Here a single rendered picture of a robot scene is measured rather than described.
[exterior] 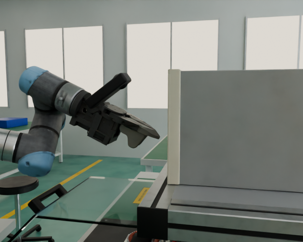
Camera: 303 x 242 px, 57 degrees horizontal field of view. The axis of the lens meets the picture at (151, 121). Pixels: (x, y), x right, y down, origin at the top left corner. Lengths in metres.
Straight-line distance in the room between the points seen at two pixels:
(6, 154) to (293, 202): 0.59
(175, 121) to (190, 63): 4.88
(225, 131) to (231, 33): 4.97
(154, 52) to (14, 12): 3.13
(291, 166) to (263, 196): 0.07
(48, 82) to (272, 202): 0.53
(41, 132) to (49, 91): 0.11
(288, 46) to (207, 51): 1.37
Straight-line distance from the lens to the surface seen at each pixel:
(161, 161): 2.26
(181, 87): 0.49
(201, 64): 5.34
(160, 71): 5.41
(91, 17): 6.00
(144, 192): 0.62
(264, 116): 0.50
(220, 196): 0.47
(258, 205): 0.45
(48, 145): 0.72
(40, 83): 0.71
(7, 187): 2.48
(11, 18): 6.91
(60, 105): 0.69
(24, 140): 0.72
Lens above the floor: 1.28
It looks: 6 degrees down
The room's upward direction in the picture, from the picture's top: straight up
